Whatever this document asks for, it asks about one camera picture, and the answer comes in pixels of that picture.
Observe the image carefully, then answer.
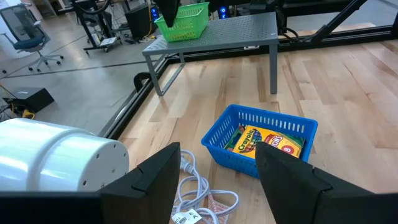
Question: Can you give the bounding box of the black computer tower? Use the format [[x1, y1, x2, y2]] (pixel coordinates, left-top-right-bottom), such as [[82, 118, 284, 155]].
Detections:
[[125, 2, 160, 40]]

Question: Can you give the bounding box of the green plastic basket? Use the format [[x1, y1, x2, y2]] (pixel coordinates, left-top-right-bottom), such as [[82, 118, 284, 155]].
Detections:
[[154, 2, 210, 43]]

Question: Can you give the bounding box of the blue plastic basket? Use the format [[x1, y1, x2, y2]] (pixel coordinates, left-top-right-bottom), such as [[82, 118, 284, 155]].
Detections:
[[201, 104, 318, 180]]

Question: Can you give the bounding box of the black wheeled cart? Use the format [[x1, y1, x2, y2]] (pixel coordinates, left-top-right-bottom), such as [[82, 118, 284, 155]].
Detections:
[[70, 0, 124, 54]]

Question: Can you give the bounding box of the black table frame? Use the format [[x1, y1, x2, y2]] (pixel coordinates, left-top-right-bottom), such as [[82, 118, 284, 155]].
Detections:
[[99, 0, 398, 140]]

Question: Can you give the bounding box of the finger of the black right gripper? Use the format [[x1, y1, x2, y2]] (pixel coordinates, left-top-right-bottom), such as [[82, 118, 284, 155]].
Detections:
[[154, 0, 182, 28]]

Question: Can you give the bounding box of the grey blue office chair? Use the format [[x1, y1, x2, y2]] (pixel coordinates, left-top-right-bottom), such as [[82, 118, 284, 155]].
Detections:
[[0, 3, 65, 73]]

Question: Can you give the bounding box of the clear plastic bag red print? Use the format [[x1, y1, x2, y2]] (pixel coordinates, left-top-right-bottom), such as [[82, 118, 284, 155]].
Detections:
[[207, 192, 231, 224]]

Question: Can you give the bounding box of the grey perforated metal shelf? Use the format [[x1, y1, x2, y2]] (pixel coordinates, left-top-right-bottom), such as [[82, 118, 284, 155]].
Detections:
[[142, 11, 280, 96]]

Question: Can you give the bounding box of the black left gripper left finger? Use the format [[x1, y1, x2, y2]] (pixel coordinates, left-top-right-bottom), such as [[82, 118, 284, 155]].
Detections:
[[99, 142, 182, 224]]

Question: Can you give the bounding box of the black floor box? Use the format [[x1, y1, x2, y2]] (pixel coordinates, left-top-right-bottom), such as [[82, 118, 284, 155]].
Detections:
[[2, 87, 55, 113]]

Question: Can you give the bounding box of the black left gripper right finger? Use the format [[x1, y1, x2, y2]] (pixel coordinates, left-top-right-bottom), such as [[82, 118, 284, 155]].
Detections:
[[254, 141, 373, 224]]

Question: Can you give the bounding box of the white cylindrical device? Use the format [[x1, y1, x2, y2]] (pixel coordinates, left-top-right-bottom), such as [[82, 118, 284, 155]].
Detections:
[[0, 118, 130, 192]]

